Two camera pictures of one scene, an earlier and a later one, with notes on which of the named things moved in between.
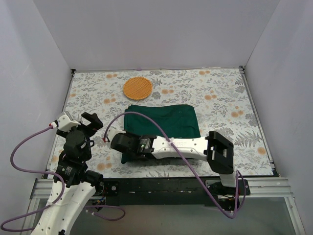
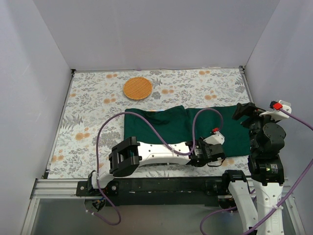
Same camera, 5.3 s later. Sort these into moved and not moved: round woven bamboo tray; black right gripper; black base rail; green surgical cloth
Moved: black right gripper; green surgical cloth
Not moved: round woven bamboo tray; black base rail
